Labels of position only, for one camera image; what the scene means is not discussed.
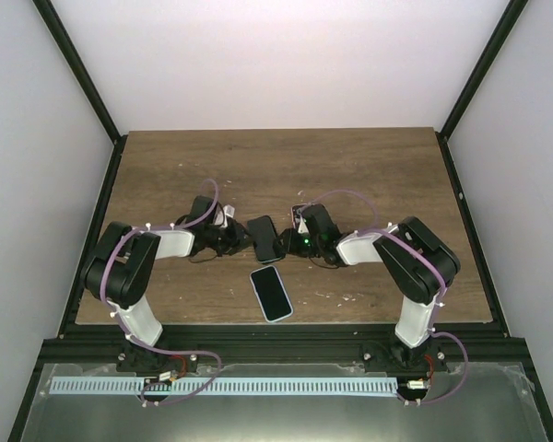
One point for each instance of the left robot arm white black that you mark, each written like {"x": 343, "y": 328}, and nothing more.
{"x": 118, "y": 269}

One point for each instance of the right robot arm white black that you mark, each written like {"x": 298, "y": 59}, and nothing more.
{"x": 421, "y": 265}

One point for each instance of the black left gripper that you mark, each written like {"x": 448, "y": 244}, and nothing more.
{"x": 237, "y": 241}

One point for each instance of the metal base plate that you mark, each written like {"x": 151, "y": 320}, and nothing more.
{"x": 484, "y": 402}

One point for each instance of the pink phone case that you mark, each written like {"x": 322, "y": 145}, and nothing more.
{"x": 296, "y": 216}

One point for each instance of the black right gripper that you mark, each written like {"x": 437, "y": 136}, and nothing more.
{"x": 288, "y": 246}

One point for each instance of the light blue phone case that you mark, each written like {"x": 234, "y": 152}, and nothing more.
{"x": 271, "y": 294}

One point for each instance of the light blue slotted cable duct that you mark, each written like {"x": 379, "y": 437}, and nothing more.
{"x": 361, "y": 387}

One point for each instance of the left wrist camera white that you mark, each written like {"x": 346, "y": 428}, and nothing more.
{"x": 224, "y": 215}

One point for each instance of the teal-edged smartphone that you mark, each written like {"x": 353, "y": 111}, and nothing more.
{"x": 265, "y": 239}

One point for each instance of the purple-edged smartphone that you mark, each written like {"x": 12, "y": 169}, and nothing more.
{"x": 270, "y": 293}

